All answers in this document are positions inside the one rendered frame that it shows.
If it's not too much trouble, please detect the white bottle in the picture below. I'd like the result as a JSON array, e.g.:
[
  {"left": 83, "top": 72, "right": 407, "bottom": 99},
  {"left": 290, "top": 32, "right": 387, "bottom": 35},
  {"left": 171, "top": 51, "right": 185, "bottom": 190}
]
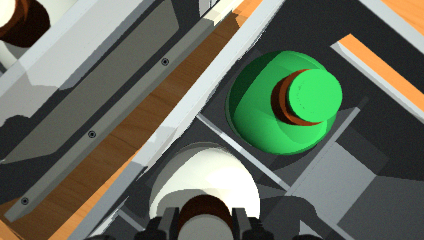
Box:
[
  {"left": 0, "top": 0, "right": 78, "bottom": 70},
  {"left": 149, "top": 141, "right": 260, "bottom": 240}
]

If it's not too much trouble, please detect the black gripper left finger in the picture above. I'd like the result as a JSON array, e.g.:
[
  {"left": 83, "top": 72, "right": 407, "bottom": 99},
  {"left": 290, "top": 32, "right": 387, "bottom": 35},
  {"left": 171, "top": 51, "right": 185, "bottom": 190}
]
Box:
[{"left": 83, "top": 207, "right": 179, "bottom": 240}]

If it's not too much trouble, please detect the dark grey plastic crate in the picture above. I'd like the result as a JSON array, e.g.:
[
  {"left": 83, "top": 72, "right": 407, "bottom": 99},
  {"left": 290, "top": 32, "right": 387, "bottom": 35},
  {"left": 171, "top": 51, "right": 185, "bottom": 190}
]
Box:
[
  {"left": 66, "top": 0, "right": 424, "bottom": 240},
  {"left": 0, "top": 0, "right": 220, "bottom": 205}
]

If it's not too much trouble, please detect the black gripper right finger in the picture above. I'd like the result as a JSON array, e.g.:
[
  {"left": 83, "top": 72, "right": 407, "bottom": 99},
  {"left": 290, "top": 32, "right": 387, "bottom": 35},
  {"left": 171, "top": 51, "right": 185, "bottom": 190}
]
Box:
[{"left": 231, "top": 207, "right": 325, "bottom": 240}]

